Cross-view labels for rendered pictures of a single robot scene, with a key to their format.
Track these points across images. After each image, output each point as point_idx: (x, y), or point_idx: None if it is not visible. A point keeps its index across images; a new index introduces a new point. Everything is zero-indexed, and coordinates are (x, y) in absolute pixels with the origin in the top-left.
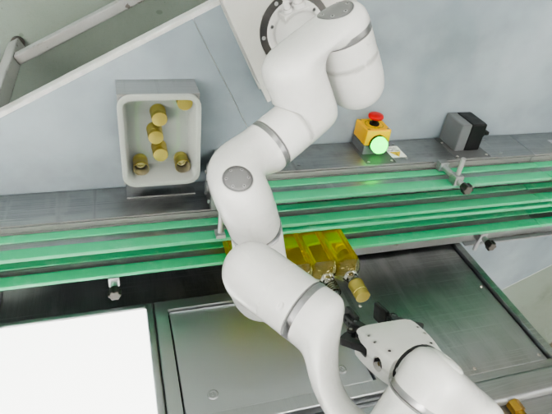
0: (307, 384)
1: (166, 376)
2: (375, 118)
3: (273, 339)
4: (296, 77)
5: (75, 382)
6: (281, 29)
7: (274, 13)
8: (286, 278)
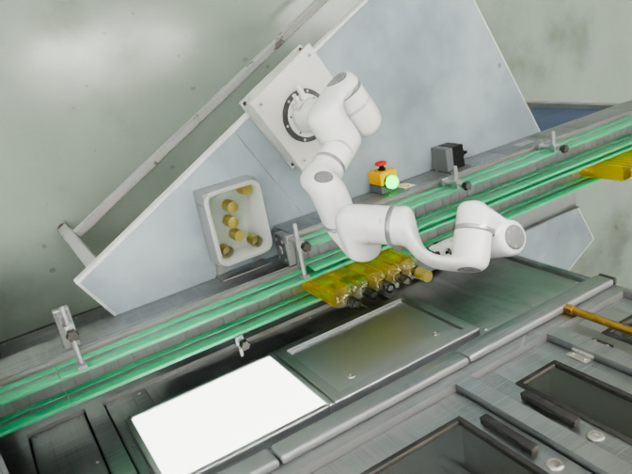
0: (416, 348)
1: (311, 379)
2: (381, 164)
3: (377, 337)
4: (331, 117)
5: (246, 404)
6: (298, 115)
7: (290, 107)
8: (375, 208)
